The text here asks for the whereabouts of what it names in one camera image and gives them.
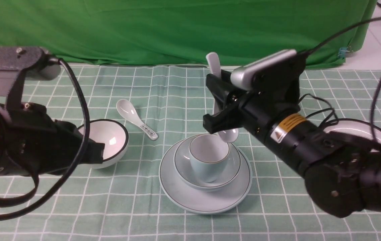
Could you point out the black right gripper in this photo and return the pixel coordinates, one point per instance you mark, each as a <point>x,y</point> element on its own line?
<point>278,88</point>

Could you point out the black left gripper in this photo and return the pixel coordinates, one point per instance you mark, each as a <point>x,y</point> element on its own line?
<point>67,146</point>

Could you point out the light blue ceramic cup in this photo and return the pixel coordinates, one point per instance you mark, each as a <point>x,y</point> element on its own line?
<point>208,156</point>

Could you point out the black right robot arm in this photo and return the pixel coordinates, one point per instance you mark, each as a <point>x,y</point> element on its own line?
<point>342,173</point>

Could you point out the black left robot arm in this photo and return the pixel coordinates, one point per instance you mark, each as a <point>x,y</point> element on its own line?
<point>31,143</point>

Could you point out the white ceramic bowl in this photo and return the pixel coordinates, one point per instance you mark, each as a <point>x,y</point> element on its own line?
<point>115,137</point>

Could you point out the white patterned ceramic spoon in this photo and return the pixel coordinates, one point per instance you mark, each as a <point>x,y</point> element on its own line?
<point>129,113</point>

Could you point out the green checkered tablecloth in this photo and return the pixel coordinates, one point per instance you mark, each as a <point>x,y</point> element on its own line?
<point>125,202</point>

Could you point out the small light blue saucer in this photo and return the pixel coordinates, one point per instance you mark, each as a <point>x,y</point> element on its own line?
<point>181,160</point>

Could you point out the green backdrop curtain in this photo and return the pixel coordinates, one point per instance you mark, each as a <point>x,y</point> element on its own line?
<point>161,32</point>

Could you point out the black-rimmed illustrated plate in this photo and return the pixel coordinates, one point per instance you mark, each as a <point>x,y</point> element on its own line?
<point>353,127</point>

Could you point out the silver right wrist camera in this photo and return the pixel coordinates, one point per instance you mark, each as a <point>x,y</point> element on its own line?
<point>242,77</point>

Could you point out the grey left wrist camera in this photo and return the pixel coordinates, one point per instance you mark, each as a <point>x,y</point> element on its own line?
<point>18,63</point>

